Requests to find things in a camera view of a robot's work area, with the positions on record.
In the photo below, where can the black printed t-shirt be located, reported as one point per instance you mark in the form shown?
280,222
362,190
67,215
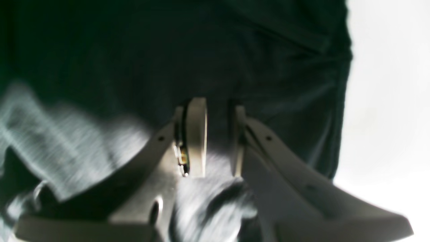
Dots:
85,83

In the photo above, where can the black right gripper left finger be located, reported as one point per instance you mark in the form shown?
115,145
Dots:
136,203

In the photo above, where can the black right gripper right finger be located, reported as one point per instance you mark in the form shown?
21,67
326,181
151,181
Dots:
295,203

